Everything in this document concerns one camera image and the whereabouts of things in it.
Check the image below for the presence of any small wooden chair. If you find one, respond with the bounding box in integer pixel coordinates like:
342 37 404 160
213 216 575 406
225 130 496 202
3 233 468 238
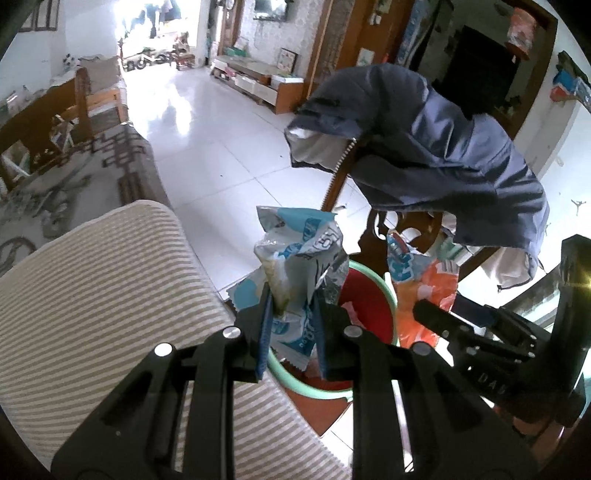
173 44 197 71

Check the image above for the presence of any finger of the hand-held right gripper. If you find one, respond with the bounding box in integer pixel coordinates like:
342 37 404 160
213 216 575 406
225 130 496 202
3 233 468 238
454 296 539 343
412 299 533 366

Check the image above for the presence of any blue red wrapper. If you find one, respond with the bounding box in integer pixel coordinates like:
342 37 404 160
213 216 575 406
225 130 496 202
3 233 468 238
386 232 421 284

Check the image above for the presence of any orange hanging bag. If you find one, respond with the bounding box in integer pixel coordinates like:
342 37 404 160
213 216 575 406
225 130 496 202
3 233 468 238
507 8 539 61

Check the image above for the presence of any red bin green rim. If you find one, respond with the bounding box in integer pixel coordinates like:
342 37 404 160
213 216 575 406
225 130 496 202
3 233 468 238
268 261 399 402

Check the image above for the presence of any blue white wrapper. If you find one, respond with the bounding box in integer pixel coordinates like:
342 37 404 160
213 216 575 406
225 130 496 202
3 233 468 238
228 205 351 373

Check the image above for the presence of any white folding rack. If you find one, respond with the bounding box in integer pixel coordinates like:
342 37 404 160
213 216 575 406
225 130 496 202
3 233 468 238
0 138 34 186

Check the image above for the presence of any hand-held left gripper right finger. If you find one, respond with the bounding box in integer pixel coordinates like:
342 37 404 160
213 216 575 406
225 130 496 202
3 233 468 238
313 294 539 480

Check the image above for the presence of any dark wooden chair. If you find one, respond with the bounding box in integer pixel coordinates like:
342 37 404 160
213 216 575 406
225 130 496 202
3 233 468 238
321 138 486 283

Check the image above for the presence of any wooden bench sofa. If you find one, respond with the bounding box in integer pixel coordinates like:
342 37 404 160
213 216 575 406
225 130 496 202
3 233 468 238
0 67 128 191

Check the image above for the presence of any white sofa cushion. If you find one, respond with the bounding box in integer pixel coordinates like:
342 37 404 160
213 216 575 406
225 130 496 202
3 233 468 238
51 55 123 93

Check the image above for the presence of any grey patterned carpet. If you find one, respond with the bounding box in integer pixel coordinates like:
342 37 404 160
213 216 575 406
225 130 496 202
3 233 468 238
0 122 172 278

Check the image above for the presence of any orange plastic wrapper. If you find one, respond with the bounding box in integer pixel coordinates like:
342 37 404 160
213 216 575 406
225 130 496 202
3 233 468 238
394 258 459 350

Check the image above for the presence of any long television cabinet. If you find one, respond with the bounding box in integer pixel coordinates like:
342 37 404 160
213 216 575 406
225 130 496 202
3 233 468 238
210 54 306 115

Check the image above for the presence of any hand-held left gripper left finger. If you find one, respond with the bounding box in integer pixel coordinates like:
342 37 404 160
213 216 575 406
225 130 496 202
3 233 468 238
51 284 274 480

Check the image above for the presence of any wall television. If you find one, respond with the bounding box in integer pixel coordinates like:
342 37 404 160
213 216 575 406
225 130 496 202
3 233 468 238
253 0 290 22

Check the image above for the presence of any blue door curtain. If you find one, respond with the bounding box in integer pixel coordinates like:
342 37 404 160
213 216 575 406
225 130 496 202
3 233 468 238
397 0 433 66

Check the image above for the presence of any red mat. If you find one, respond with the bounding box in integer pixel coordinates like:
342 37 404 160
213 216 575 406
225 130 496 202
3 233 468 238
284 383 352 437

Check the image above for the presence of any blue grey jacket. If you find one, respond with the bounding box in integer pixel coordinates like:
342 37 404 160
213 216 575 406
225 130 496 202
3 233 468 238
284 64 550 292

